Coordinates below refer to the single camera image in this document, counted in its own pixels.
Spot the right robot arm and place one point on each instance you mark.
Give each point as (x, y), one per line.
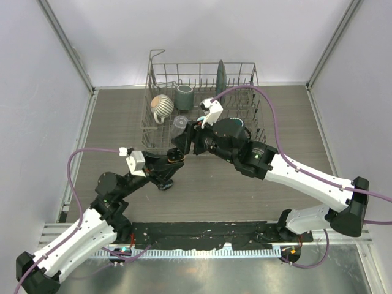
(343, 202)

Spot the dark teal plate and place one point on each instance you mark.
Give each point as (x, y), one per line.
(221, 79)

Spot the grey ceramic cup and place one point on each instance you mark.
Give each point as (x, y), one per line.
(184, 97)

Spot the striped beige mug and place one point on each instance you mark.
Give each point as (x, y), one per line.
(161, 107)

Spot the black earbud charging case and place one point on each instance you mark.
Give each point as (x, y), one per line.
(165, 186)

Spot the clear drinking glass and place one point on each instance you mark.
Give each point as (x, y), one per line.
(178, 126)

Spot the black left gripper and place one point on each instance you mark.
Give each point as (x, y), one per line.
(158, 169)

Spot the dark green mug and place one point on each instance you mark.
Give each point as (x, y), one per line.
(241, 123)

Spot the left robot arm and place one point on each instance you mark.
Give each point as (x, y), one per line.
(99, 225)

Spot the white slotted cable duct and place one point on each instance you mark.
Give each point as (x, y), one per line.
(225, 252)

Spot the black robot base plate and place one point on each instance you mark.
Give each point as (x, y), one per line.
(208, 235)

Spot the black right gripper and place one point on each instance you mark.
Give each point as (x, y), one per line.
(193, 133)

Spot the grey wire dish rack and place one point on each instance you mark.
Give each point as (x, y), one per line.
(163, 78)

